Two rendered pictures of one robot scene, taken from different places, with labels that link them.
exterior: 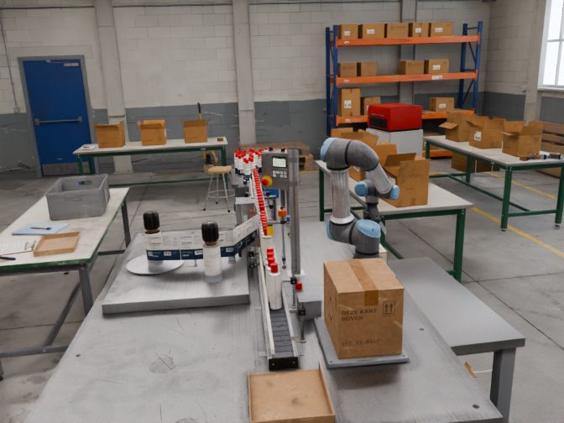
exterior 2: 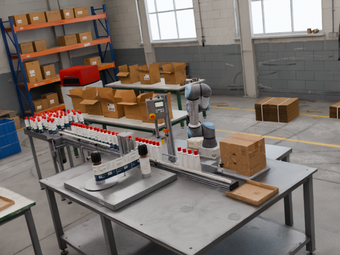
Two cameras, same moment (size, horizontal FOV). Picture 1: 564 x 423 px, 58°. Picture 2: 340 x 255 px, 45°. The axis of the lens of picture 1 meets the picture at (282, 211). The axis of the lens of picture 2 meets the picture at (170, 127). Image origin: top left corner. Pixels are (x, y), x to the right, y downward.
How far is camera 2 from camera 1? 222 cm
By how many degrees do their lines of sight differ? 34
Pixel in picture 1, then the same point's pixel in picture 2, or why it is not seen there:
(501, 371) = not seen: hidden behind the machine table
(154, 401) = (208, 217)
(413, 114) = (93, 71)
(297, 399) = (256, 192)
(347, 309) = (250, 153)
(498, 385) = not seen: hidden behind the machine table
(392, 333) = (263, 158)
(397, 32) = (53, 16)
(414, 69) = (71, 41)
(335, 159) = (195, 94)
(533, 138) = (181, 72)
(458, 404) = (301, 171)
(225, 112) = not seen: outside the picture
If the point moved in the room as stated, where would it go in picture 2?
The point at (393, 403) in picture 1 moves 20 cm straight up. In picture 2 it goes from (284, 179) to (283, 156)
